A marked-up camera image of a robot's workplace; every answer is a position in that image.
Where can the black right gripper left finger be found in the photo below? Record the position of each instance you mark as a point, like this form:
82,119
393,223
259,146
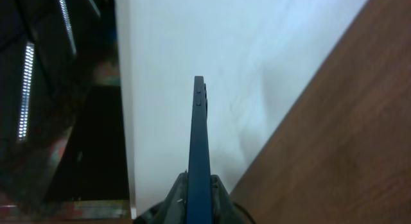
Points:
173,209

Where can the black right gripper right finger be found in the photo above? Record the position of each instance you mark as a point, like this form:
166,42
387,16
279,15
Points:
225,210

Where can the blue Galaxy smartphone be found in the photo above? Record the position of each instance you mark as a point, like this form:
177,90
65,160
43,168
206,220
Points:
199,205

